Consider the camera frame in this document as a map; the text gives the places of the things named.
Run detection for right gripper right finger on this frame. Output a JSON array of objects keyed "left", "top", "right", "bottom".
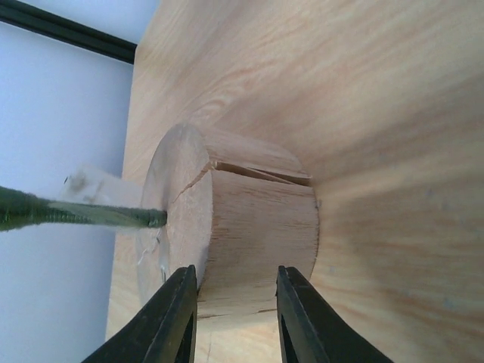
[{"left": 276, "top": 265, "right": 391, "bottom": 363}]

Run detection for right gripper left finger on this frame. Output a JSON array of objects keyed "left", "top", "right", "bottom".
[{"left": 84, "top": 265, "right": 197, "bottom": 363}]

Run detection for small green christmas tree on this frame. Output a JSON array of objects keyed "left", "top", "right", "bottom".
[{"left": 1, "top": 123, "right": 319, "bottom": 330}]

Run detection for fairy light string white beads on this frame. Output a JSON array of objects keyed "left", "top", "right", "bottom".
[{"left": 60, "top": 165, "right": 166, "bottom": 286}]

